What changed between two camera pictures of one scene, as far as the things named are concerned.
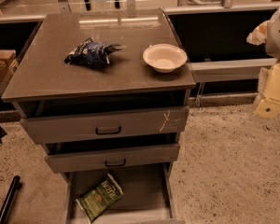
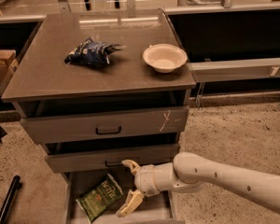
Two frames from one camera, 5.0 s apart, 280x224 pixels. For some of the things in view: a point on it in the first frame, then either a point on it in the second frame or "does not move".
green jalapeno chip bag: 94,203 does not move
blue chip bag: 91,53 does not move
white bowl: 165,58 does not move
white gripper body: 278,36 to 145,178
